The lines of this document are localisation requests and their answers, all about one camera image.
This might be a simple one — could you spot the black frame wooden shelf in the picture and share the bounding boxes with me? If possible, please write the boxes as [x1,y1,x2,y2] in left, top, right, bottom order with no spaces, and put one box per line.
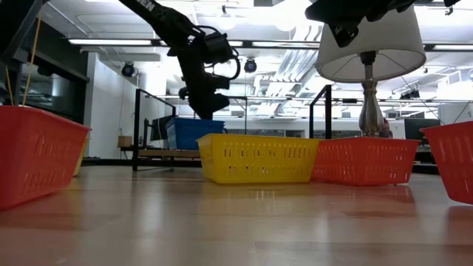
[132,84,333,171]

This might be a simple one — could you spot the red plastic basket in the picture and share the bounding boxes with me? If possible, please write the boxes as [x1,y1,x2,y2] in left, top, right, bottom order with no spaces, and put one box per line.
[312,137,421,187]
[0,105,92,211]
[419,120,473,206]

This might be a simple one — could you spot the white shade silver table lamp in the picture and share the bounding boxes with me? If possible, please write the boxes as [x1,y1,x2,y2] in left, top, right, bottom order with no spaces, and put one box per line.
[314,3,427,138]

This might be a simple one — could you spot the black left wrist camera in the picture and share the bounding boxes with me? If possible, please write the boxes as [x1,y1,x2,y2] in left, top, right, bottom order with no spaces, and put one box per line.
[202,31,234,66]

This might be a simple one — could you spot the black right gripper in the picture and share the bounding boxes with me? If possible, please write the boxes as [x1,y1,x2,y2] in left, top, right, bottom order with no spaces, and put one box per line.
[304,0,392,49]

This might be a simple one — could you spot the black aluminium rig frame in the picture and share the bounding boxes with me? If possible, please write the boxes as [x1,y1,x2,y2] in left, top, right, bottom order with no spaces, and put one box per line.
[81,157,440,175]

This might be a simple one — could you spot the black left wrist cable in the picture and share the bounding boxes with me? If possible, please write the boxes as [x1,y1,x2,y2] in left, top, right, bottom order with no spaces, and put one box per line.
[195,24,242,81]

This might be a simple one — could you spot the yellow plastic basket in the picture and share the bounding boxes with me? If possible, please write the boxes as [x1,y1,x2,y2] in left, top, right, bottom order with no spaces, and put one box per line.
[72,129,91,177]
[196,133,321,185]

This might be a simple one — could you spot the person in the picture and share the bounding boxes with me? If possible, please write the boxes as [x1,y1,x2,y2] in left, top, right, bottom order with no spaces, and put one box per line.
[378,117,393,138]

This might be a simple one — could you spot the black computer monitor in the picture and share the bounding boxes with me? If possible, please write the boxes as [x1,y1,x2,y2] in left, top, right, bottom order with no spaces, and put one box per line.
[149,115,173,141]
[404,117,441,141]

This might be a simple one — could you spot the blue plastic basket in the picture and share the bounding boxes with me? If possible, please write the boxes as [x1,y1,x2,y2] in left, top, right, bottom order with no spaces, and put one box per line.
[165,117,226,151]

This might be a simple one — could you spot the thin black desk frame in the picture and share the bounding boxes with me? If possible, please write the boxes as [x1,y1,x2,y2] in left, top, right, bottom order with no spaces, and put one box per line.
[225,95,248,136]

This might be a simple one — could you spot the black ceiling spotlights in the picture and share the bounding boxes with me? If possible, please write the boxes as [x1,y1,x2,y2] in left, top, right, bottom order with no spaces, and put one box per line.
[399,88,421,100]

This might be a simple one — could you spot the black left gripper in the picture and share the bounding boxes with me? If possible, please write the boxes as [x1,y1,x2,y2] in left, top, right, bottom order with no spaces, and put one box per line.
[179,36,231,120]

